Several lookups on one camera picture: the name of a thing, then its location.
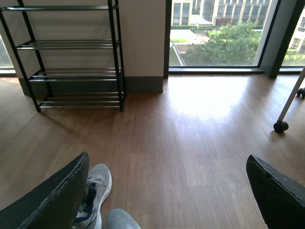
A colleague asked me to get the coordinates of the white chair leg with caster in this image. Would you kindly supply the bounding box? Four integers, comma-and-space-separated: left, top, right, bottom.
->
273, 67, 305, 133

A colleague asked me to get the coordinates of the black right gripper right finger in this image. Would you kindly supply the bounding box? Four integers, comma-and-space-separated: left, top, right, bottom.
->
246, 155, 305, 229

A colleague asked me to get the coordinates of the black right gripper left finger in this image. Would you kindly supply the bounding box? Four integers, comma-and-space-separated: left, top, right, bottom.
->
0, 153, 89, 229

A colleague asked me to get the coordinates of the black caster wheel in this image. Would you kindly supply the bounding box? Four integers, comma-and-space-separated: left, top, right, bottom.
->
296, 88, 305, 98

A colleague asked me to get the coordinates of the grey knit sneaker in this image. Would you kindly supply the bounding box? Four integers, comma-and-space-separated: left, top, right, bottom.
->
72, 164, 112, 229
106, 208, 140, 229

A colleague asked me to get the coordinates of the black metal shoe rack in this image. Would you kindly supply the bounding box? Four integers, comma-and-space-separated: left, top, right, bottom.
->
0, 0, 126, 111

